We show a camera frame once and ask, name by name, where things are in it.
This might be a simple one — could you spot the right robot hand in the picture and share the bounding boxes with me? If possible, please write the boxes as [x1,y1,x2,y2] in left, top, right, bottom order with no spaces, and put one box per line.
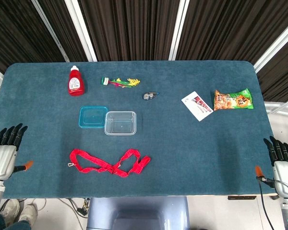
[255,136,288,199]

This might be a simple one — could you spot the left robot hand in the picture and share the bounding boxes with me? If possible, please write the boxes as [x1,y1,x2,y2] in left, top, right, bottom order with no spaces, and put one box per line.
[0,123,34,181]

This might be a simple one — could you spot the teal container lid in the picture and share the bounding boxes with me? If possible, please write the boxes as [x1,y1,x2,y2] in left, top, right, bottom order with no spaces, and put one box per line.
[78,106,108,129]

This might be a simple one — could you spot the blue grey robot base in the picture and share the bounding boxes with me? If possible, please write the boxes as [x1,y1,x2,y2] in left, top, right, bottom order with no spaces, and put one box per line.
[86,196,191,230]

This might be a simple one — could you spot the clear plastic container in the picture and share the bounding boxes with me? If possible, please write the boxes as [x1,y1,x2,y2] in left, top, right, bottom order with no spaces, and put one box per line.
[104,110,137,136]

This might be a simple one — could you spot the beige sneaker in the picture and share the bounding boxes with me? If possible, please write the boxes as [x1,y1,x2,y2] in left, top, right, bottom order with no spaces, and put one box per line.
[18,203,38,226]
[0,198,21,227]

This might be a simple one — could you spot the person leg in jeans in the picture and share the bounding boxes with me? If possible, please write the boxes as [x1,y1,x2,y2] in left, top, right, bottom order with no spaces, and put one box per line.
[0,214,32,230]

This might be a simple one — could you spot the orange green snack bag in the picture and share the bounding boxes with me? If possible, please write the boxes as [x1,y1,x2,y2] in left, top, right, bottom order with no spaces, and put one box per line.
[214,88,254,111]

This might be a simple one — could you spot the red ketchup bottle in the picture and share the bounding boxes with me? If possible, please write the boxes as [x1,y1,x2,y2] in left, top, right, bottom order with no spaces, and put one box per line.
[68,65,85,97]

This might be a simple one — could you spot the white printed card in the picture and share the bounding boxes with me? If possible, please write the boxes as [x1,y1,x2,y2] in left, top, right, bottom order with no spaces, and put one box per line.
[181,91,214,122]

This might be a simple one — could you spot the teal carpet table mat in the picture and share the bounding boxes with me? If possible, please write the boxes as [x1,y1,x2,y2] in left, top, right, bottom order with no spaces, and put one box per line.
[0,60,278,199]

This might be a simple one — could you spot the colourful plastic picks bundle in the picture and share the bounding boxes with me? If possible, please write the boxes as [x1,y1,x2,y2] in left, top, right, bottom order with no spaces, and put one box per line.
[101,77,141,89]

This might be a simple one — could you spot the correction tape dispenser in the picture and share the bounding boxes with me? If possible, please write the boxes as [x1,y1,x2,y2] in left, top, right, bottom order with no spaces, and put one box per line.
[142,92,160,101]

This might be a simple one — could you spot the dark brown pleated curtain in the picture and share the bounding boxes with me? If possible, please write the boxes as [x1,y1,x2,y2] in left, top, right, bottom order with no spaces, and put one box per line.
[0,0,288,103]

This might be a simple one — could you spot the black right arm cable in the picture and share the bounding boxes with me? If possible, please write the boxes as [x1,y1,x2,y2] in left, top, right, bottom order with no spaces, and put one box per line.
[256,176,277,230]

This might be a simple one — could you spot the red webbing strap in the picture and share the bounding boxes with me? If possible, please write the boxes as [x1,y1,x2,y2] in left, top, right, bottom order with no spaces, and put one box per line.
[69,149,151,178]

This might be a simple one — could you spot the floor cable bundle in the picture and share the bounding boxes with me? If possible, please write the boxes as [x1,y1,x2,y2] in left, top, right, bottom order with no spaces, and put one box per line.
[60,197,90,219]

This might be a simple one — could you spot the white metal frame post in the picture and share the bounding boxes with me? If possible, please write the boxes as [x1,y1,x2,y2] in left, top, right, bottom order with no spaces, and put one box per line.
[168,0,192,61]
[64,0,98,62]
[30,0,70,63]
[253,18,288,73]

